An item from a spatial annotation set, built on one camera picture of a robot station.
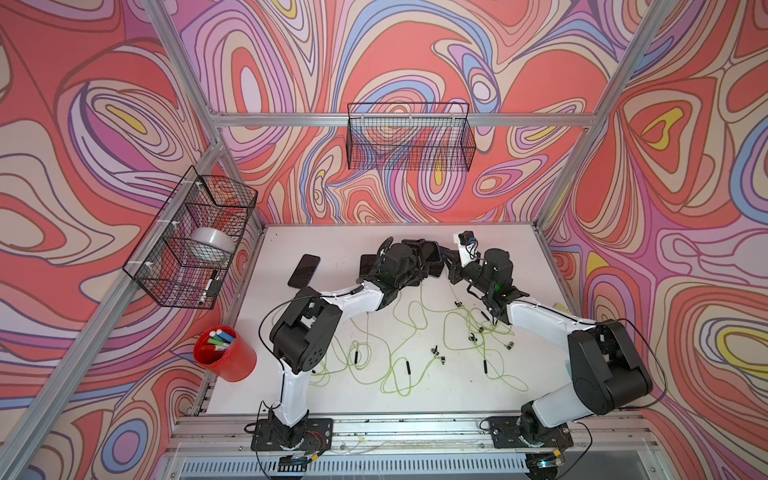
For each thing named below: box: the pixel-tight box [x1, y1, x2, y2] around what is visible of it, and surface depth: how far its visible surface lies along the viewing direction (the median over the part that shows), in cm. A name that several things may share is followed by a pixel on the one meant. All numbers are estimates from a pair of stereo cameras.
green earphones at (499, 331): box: [468, 311, 515, 361], surface depth 92 cm
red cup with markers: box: [193, 325, 258, 383], surface depth 79 cm
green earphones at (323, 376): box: [309, 354, 330, 387], surface depth 85 cm
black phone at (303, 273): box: [287, 253, 321, 289], surface depth 108 cm
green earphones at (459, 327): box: [442, 280, 529, 391], surface depth 92 cm
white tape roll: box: [190, 227, 235, 259], surface depth 73 cm
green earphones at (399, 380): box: [380, 289, 446, 397], surface depth 87 cm
